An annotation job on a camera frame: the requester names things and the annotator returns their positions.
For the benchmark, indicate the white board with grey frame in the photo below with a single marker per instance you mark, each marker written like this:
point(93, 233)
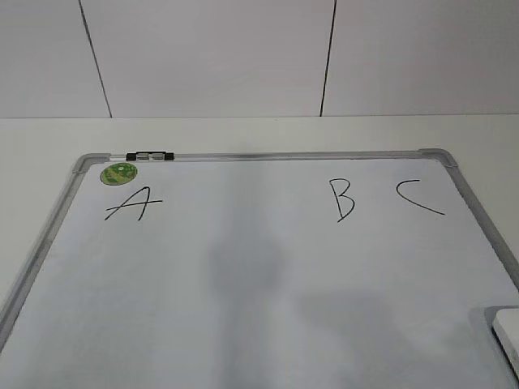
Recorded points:
point(311, 270)

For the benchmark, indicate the round green magnet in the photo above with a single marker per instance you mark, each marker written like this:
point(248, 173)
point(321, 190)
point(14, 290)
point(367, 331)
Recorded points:
point(118, 174)

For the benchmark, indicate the white eraser with black felt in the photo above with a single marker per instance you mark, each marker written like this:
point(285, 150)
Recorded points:
point(505, 325)

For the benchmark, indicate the black hanging clip on frame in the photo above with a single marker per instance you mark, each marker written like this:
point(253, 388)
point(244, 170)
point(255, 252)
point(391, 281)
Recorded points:
point(149, 156)

